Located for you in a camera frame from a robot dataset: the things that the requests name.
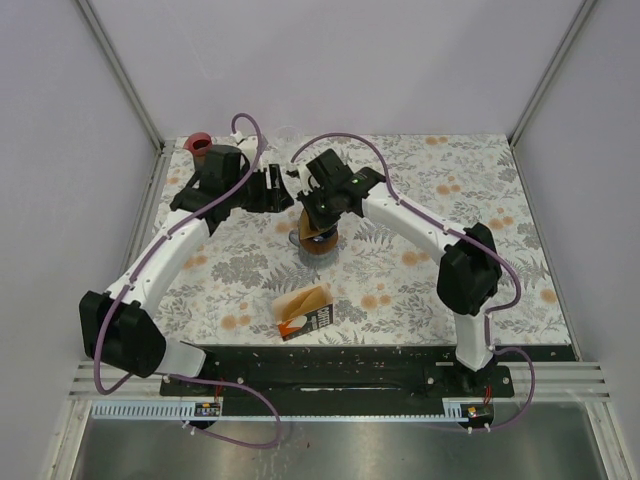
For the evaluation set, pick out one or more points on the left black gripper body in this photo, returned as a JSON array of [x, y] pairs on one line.
[[256, 196]]

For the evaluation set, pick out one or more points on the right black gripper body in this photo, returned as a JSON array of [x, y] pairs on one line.
[[322, 210]]

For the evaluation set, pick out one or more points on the brown paper coffee filter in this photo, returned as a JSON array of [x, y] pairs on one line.
[[306, 230]]

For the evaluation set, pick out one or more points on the brown wooden ring holder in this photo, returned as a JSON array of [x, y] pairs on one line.
[[317, 246]]

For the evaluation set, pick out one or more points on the clear glass carafe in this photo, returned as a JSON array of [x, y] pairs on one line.
[[312, 261]]

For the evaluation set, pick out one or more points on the orange coffee filter box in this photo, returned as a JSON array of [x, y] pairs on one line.
[[303, 311]]

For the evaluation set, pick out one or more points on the blue cone dripper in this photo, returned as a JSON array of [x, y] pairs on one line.
[[329, 233]]

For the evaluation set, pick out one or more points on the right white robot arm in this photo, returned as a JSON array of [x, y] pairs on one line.
[[469, 268]]

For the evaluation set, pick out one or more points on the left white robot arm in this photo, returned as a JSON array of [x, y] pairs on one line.
[[118, 327]]

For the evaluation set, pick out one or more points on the red topped dark flask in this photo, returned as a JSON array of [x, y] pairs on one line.
[[198, 145]]

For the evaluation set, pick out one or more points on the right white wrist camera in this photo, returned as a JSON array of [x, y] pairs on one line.
[[298, 173]]

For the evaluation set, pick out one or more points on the aluminium frame rail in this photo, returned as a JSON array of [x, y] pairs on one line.
[[107, 49]]

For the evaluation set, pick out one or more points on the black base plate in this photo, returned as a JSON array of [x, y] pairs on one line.
[[347, 379]]

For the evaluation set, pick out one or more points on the white slotted cable duct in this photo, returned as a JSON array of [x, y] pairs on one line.
[[232, 409]]

